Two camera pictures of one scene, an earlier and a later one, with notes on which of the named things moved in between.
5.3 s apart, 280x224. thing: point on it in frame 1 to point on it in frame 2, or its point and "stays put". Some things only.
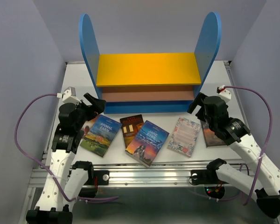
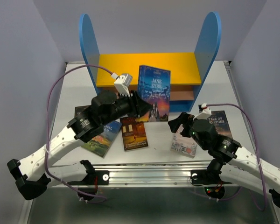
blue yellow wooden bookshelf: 150,83 stays put
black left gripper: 98,104 to 138,107
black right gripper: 198,100 to 184,118
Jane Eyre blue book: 146,145 to 154,85
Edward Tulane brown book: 130,126 stays put
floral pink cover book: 184,136 stays put
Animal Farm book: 100,135 stays put
